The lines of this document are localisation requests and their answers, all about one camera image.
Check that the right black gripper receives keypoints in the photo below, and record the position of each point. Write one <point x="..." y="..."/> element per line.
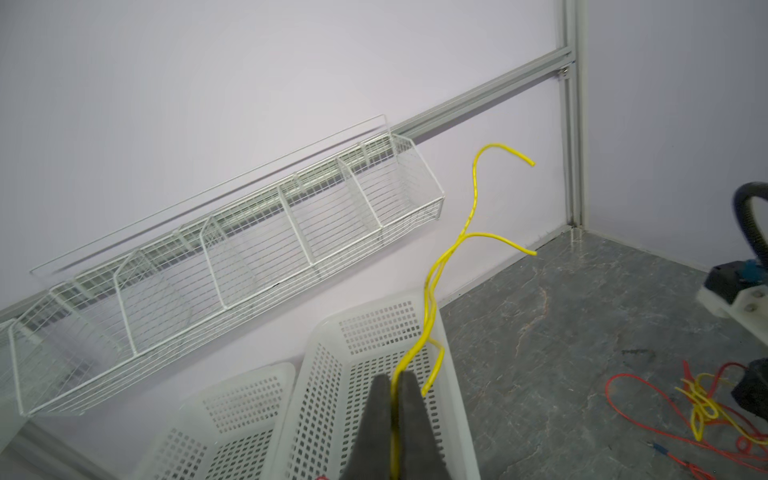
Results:
<point x="751" y="392"/>

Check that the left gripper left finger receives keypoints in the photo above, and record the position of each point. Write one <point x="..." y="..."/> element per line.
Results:
<point x="372" y="453"/>

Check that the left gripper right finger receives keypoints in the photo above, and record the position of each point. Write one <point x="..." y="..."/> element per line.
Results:
<point x="419" y="456"/>

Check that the back right white plastic basket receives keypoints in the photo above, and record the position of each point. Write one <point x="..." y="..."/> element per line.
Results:
<point x="344" y="353"/>

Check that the white plastic basket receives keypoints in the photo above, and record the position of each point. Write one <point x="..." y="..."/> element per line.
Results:
<point x="228" y="431"/>
<point x="344" y="353"/>

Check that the back left white plastic basket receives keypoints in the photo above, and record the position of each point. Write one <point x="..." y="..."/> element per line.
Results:
<point x="228" y="431"/>

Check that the long white wire wall shelf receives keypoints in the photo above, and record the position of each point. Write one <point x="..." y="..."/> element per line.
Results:
<point x="127" y="306"/>

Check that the aluminium frame profile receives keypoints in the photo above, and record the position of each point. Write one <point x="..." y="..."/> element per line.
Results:
<point x="563" y="64"/>

